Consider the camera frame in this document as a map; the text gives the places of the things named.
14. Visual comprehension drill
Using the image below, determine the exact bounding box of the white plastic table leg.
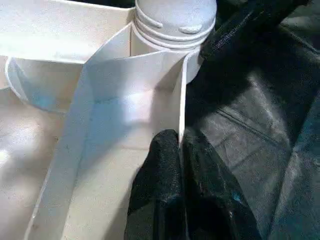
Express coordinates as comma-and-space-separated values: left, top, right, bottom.
134, 0, 218, 50

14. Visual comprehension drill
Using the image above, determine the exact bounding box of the black table mat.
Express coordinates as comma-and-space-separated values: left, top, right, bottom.
184, 0, 320, 240

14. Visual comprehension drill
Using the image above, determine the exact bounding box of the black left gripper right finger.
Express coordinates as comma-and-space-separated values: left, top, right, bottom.
181, 129, 263, 240

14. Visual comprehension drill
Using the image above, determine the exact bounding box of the white plastic table top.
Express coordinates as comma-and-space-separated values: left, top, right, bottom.
0, 0, 209, 240

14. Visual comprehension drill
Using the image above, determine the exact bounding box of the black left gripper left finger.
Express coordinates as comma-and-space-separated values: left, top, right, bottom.
124, 128, 187, 240

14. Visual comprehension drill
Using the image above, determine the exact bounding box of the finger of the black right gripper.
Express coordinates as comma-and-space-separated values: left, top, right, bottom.
200, 0, 312, 63

